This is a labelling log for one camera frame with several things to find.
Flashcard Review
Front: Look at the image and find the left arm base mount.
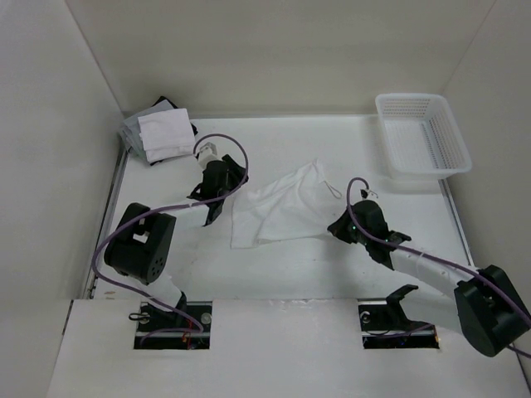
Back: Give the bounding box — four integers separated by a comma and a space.
129, 302, 213, 351

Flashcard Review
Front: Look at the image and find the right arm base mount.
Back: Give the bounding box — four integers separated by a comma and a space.
358, 284, 440, 350

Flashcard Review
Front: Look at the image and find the folded black tank top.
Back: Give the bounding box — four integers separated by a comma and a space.
153, 96, 198, 136

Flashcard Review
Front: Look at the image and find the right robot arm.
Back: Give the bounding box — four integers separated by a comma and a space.
327, 200, 530, 357

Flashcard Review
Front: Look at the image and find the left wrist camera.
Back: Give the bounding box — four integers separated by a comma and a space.
195, 142, 220, 169

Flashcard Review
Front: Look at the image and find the white plastic basket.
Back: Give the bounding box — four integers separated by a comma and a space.
375, 93, 472, 181

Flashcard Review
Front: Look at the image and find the folded grey tank top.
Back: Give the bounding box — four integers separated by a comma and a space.
119, 104, 172, 163

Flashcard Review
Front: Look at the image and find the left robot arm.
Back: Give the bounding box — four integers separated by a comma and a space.
103, 154, 248, 331

